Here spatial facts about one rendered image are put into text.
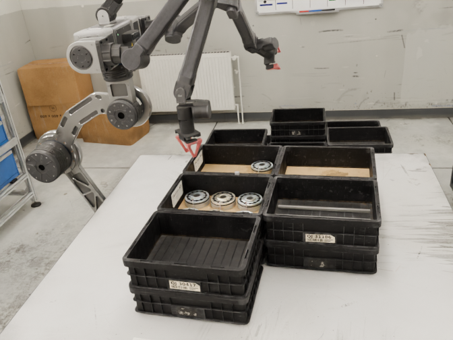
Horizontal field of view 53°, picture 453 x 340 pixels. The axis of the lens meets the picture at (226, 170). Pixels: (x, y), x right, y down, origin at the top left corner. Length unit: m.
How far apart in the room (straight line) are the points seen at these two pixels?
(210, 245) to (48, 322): 0.60
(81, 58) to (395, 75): 3.64
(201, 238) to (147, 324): 0.36
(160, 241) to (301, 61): 3.41
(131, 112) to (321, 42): 3.00
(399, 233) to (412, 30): 3.16
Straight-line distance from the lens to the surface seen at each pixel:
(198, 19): 1.69
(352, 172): 2.10
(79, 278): 1.87
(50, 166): 2.38
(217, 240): 1.67
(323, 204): 1.86
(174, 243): 1.69
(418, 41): 4.88
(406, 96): 5.01
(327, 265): 1.70
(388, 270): 1.76
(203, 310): 1.52
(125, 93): 2.12
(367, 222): 1.58
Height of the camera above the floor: 1.80
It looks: 27 degrees down
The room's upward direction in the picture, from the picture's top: 6 degrees counter-clockwise
